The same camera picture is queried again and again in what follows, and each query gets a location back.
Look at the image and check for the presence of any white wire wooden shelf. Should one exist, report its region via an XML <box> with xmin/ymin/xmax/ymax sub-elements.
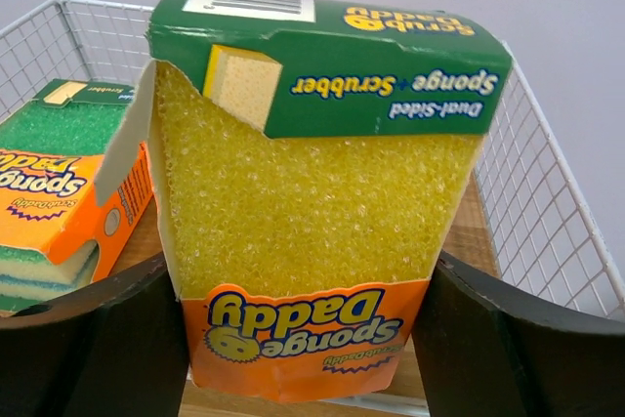
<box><xmin>1</xmin><ymin>0</ymin><xmax>624</xmax><ymax>416</ymax></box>

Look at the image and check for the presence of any green top sponge pack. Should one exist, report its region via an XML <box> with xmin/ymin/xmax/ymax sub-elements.
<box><xmin>1</xmin><ymin>78</ymin><xmax>152</xmax><ymax>313</ymax></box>

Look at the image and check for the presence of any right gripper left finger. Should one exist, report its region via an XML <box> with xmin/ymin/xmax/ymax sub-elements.
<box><xmin>1</xmin><ymin>254</ymin><xmax>188</xmax><ymax>416</ymax></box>

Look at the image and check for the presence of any yellow sponge pack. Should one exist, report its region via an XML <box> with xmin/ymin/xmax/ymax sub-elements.
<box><xmin>95</xmin><ymin>0</ymin><xmax>513</xmax><ymax>402</ymax></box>

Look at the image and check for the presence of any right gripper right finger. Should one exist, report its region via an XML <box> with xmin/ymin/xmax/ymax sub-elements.
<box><xmin>412</xmin><ymin>253</ymin><xmax>624</xmax><ymax>417</ymax></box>

